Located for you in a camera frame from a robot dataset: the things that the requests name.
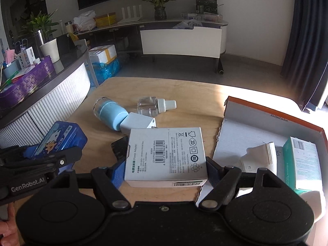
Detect white paper cup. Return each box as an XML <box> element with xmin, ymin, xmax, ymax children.
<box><xmin>298</xmin><ymin>190</ymin><xmax>326</xmax><ymax>222</ymax></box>

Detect clear plastic organizer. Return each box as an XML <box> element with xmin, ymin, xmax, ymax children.
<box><xmin>181</xmin><ymin>12</ymin><xmax>223</xmax><ymax>22</ymax></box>

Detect white plastic bag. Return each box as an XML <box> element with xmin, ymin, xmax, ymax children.
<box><xmin>73</xmin><ymin>10</ymin><xmax>97</xmax><ymax>31</ymax></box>

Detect scissors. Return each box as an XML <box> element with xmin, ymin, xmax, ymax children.
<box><xmin>14</xmin><ymin>38</ymin><xmax>27</xmax><ymax>52</ymax></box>

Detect grey blue cup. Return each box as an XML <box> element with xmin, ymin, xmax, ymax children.
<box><xmin>2</xmin><ymin>61</ymin><xmax>18</xmax><ymax>80</ymax></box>

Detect white router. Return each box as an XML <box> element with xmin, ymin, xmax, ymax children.
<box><xmin>117</xmin><ymin>5</ymin><xmax>142</xmax><ymax>24</ymax></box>

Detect person's left hand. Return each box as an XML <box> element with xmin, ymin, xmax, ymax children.
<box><xmin>0</xmin><ymin>202</ymin><xmax>18</xmax><ymax>240</ymax></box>

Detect plant in white pot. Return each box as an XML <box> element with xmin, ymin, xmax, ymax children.
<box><xmin>23</xmin><ymin>9</ymin><xmax>60</xmax><ymax>63</ymax></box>

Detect curved white ribbed counter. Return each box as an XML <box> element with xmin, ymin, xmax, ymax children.
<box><xmin>0</xmin><ymin>34</ymin><xmax>99</xmax><ymax>149</ymax></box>

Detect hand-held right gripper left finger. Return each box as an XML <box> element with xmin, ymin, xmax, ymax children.
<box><xmin>42</xmin><ymin>136</ymin><xmax>131</xmax><ymax>209</ymax></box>

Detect cardboard box yellow tape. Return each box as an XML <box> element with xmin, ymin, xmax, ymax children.
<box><xmin>88</xmin><ymin>44</ymin><xmax>118</xmax><ymax>63</ymax></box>

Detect blue tin box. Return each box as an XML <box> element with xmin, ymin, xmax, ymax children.
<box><xmin>23</xmin><ymin>121</ymin><xmax>88</xmax><ymax>176</ymax></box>

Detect pale crumpled plastic bag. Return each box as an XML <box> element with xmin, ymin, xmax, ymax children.
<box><xmin>173</xmin><ymin>20</ymin><xmax>203</xmax><ymax>30</ymax></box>

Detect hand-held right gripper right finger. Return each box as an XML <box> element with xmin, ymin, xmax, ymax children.
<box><xmin>198</xmin><ymin>156</ymin><xmax>291</xmax><ymax>209</ymax></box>

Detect white adapter box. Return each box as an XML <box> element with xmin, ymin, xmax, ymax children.
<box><xmin>123</xmin><ymin>127</ymin><xmax>208</xmax><ymax>188</ymax></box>

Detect white printed carton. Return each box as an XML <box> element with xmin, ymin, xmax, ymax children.
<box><xmin>17</xmin><ymin>47</ymin><xmax>36</xmax><ymax>68</ymax></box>

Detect dark blue curtain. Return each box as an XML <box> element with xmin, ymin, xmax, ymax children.
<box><xmin>280</xmin><ymin>0</ymin><xmax>328</xmax><ymax>112</ymax></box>

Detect purple patterned box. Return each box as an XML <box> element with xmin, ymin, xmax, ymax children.
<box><xmin>0</xmin><ymin>56</ymin><xmax>55</xmax><ymax>109</ymax></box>

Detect steel bottle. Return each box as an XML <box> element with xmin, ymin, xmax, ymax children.
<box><xmin>33</xmin><ymin>29</ymin><xmax>47</xmax><ymax>58</ymax></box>

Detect white charger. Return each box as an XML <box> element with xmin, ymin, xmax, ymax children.
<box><xmin>120</xmin><ymin>112</ymin><xmax>157</xmax><ymax>136</ymax></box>

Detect white television cabinet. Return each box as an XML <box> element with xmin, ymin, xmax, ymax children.
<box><xmin>74</xmin><ymin>18</ymin><xmax>228</xmax><ymax>73</ymax></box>

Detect white plug-in device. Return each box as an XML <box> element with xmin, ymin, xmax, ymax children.
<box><xmin>237</xmin><ymin>142</ymin><xmax>278</xmax><ymax>176</ymax></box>

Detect pink paper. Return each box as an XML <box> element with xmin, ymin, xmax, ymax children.
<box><xmin>4</xmin><ymin>49</ymin><xmax>16</xmax><ymax>63</ymax></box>

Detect teal carton box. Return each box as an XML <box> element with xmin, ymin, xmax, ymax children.
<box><xmin>282</xmin><ymin>136</ymin><xmax>323</xmax><ymax>191</ymax></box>

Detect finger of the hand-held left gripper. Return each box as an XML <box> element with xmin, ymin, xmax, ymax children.
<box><xmin>0</xmin><ymin>146</ymin><xmax>35</xmax><ymax>159</ymax></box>
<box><xmin>33</xmin><ymin>147</ymin><xmax>83</xmax><ymax>175</ymax></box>

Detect orange cardboard box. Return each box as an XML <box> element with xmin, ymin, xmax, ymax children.
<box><xmin>196</xmin><ymin>96</ymin><xmax>328</xmax><ymax>223</ymax></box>

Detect plant in dark vase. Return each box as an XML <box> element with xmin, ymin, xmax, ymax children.
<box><xmin>141</xmin><ymin>0</ymin><xmax>177</xmax><ymax>21</ymax></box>

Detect clear bottle white cap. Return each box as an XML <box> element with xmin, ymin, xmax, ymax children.
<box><xmin>137</xmin><ymin>96</ymin><xmax>177</xmax><ymax>116</ymax></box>

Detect black green box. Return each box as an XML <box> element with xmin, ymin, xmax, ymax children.
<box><xmin>196</xmin><ymin>0</ymin><xmax>218</xmax><ymax>14</ymax></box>

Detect blue plastic bag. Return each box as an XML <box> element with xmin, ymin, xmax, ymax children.
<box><xmin>91</xmin><ymin>58</ymin><xmax>122</xmax><ymax>84</ymax></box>

